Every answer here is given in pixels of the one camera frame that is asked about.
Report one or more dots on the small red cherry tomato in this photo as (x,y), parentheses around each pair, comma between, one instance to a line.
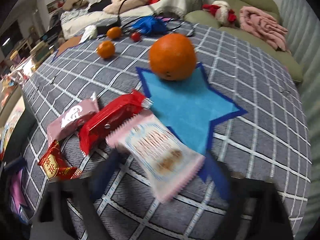
(135,36)

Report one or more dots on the large orange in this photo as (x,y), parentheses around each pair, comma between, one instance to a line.
(172,57)

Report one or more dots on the grid pattern grey tablecloth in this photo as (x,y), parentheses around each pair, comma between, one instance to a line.
(241,105)

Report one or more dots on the pink cranberry cookie packet back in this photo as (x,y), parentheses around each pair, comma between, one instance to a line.
(168,163)

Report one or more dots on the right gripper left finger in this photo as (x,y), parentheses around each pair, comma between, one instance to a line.
(102,174)

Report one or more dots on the dark green tray box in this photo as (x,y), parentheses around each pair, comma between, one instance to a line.
(23,127)

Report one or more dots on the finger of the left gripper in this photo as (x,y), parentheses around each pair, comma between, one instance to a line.
(15,166)

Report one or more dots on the long red snack packet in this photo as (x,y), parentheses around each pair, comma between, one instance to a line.
(110,117)

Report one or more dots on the pink felt star near tray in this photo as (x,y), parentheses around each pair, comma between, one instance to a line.
(18,203)

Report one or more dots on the green armchair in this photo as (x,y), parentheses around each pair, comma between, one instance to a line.
(268,6)

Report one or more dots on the small tangerine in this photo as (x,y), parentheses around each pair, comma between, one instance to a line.
(106,49)
(114,33)

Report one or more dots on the red chinese snack packet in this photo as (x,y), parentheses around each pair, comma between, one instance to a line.
(55,166)

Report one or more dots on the pink folded blanket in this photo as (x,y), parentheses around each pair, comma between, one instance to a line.
(264,26)

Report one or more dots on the small tangerine far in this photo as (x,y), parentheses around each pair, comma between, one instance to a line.
(114,33)

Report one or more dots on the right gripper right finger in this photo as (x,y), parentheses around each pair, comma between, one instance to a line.
(219,174)

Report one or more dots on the small tangerine near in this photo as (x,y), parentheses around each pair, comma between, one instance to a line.
(106,49)

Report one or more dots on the pink cranberry cookie packet front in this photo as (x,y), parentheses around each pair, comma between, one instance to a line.
(9,126)

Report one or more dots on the plain pink snack packet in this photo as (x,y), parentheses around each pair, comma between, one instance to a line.
(72,119)

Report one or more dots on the white crumpled tissue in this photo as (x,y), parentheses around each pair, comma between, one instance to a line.
(90,33)

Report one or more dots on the pink cranberry cookie packet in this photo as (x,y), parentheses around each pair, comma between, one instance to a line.
(168,163)
(9,126)

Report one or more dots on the blue felt star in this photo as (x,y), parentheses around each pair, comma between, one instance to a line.
(190,108)

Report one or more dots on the pile of snack bags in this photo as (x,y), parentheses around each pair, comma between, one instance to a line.
(17,77)

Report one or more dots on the white sofa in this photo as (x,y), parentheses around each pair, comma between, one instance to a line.
(81,13)

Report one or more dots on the red white plush toy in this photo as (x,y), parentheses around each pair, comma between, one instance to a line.
(222,12)

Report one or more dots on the blue crumpled bag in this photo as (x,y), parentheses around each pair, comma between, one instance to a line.
(150,25)

